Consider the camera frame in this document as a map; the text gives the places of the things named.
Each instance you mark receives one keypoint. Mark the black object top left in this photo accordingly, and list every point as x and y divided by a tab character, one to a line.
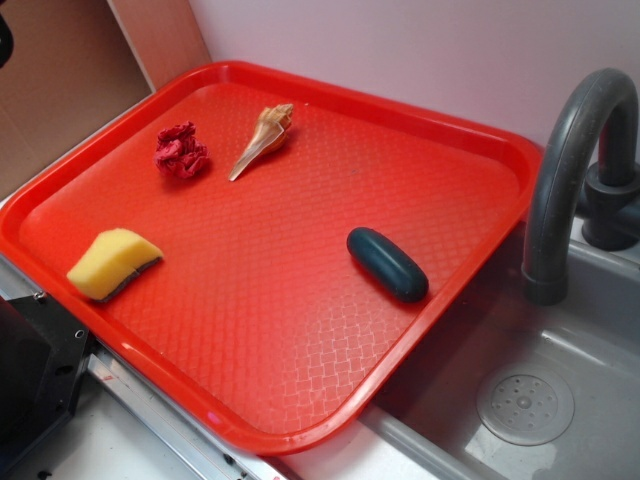
6	42

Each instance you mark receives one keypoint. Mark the red plastic tray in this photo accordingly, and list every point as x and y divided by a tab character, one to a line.
257	320

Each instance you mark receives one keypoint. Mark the dark green plastic pickle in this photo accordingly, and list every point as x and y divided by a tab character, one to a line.
386	263

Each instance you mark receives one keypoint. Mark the crumpled red paper ball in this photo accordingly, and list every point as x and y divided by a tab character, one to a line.
179	153

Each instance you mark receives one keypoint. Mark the grey toy faucet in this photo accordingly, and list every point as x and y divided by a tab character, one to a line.
589	171

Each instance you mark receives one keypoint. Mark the yellow sponge with grey pad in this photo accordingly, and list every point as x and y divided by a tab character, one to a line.
114	258

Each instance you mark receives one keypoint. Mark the brown cardboard panel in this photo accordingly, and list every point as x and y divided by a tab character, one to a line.
77	65

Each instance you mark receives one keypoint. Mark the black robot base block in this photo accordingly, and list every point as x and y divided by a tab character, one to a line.
44	353

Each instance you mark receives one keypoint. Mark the aluminium rail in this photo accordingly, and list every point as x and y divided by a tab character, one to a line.
94	418

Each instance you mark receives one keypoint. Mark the grey plastic sink basin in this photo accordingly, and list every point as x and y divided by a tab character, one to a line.
500	388

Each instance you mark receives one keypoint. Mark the tan spiral seashell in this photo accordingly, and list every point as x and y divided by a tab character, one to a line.
270	133

